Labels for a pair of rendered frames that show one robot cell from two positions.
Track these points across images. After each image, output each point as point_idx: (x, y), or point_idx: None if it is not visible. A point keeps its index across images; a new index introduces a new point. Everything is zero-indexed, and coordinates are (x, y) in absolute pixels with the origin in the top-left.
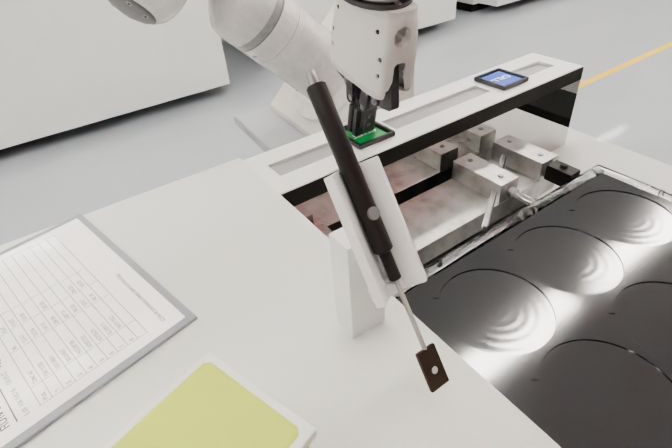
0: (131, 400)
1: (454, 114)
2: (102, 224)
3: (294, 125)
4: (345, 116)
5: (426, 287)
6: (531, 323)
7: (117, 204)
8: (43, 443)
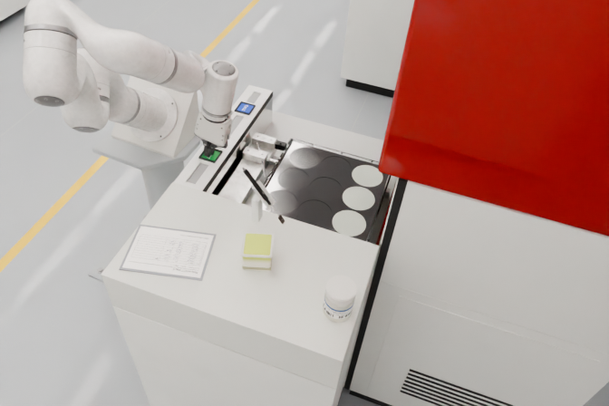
0: (219, 256)
1: (237, 134)
2: (152, 224)
3: (138, 145)
4: (173, 137)
5: None
6: (291, 202)
7: (148, 216)
8: (208, 270)
